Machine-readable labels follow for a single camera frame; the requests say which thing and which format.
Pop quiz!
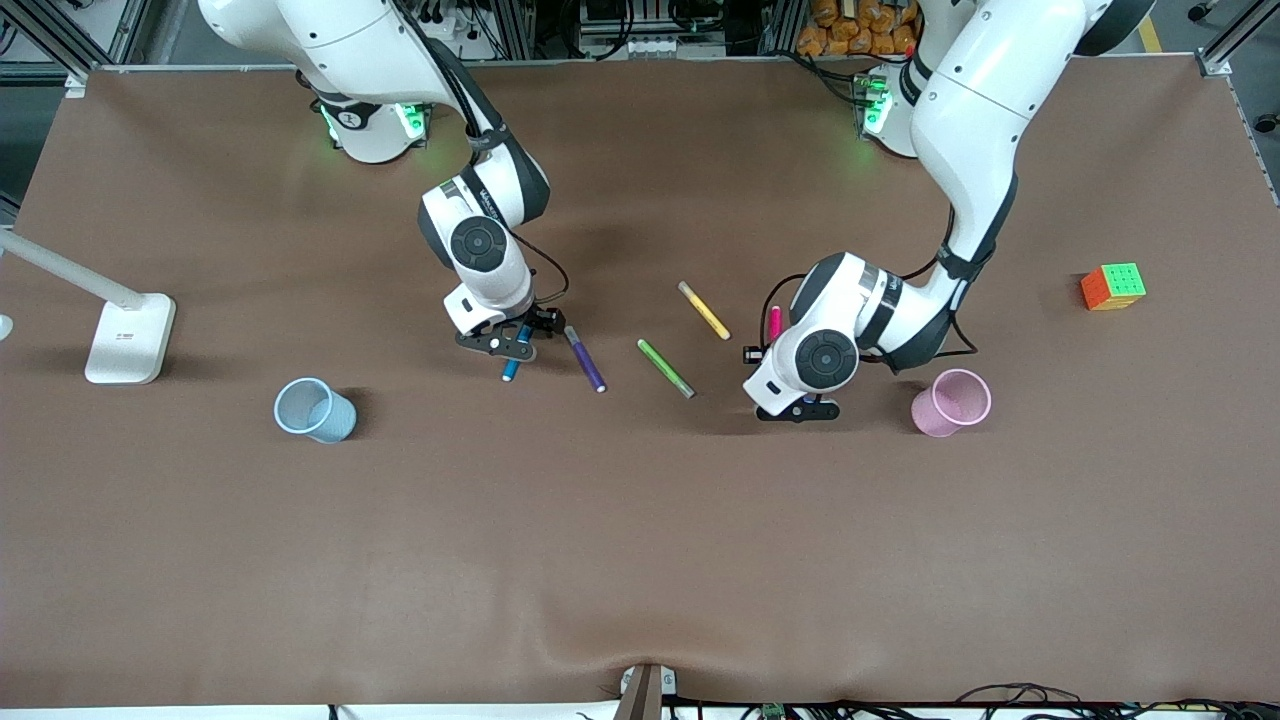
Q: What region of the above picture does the light blue plastic cup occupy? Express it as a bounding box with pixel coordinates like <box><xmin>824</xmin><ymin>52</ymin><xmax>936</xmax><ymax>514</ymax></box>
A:
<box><xmin>273</xmin><ymin>377</ymin><xmax>358</xmax><ymax>444</ymax></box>

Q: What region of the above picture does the white power strip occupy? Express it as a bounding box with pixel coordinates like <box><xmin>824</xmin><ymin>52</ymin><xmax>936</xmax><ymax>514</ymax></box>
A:
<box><xmin>585</xmin><ymin>30</ymin><xmax>693</xmax><ymax>59</ymax></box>

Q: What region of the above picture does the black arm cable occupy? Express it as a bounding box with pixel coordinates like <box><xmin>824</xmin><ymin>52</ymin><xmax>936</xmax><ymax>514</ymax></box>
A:
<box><xmin>760</xmin><ymin>205</ymin><xmax>981</xmax><ymax>366</ymax></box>
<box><xmin>395</xmin><ymin>0</ymin><xmax>571</xmax><ymax>306</ymax></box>

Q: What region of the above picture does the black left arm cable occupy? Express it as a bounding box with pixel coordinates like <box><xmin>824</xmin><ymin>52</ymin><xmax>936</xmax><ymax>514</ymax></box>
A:
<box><xmin>760</xmin><ymin>205</ymin><xmax>981</xmax><ymax>366</ymax></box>

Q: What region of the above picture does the aluminium frame profile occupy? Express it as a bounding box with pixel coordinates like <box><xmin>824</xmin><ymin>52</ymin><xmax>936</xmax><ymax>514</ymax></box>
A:
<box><xmin>0</xmin><ymin>0</ymin><xmax>113</xmax><ymax>97</ymax></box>
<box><xmin>1195</xmin><ymin>0</ymin><xmax>1280</xmax><ymax>77</ymax></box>

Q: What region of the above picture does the green marker pen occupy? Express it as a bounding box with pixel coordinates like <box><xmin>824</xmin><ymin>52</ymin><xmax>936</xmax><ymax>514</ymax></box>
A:
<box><xmin>637</xmin><ymin>338</ymin><xmax>697</xmax><ymax>400</ymax></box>

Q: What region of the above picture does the orange packaged goods pile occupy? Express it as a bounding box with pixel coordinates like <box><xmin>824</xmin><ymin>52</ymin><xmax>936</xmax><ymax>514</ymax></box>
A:
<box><xmin>797</xmin><ymin>0</ymin><xmax>921</xmax><ymax>57</ymax></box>

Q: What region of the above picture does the multicoloured puzzle cube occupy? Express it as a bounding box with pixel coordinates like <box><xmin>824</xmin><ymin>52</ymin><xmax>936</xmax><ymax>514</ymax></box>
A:
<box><xmin>1080</xmin><ymin>262</ymin><xmax>1148</xmax><ymax>312</ymax></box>

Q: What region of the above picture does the white desk lamp stand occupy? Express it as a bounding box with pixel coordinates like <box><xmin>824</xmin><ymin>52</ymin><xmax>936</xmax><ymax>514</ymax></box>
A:
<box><xmin>0</xmin><ymin>228</ymin><xmax>178</xmax><ymax>386</ymax></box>

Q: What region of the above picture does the purple marker pen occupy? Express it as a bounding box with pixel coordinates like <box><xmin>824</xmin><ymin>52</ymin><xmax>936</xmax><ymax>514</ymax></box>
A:
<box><xmin>563</xmin><ymin>325</ymin><xmax>608</xmax><ymax>394</ymax></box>

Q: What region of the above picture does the blue marker pen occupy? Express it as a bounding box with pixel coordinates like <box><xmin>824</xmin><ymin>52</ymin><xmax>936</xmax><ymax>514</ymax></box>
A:
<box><xmin>501</xmin><ymin>323</ymin><xmax>532</xmax><ymax>383</ymax></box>

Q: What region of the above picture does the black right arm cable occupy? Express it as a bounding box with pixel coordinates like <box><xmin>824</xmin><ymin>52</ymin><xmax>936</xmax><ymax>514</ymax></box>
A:
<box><xmin>395</xmin><ymin>0</ymin><xmax>571</xmax><ymax>306</ymax></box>

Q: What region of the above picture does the pink plastic cup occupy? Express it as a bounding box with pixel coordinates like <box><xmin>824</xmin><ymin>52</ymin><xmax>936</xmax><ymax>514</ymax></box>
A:
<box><xmin>910</xmin><ymin>368</ymin><xmax>993</xmax><ymax>438</ymax></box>

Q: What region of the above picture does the yellow marker pen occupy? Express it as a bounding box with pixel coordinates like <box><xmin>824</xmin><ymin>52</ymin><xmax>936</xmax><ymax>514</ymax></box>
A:
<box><xmin>677</xmin><ymin>280</ymin><xmax>732</xmax><ymax>342</ymax></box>

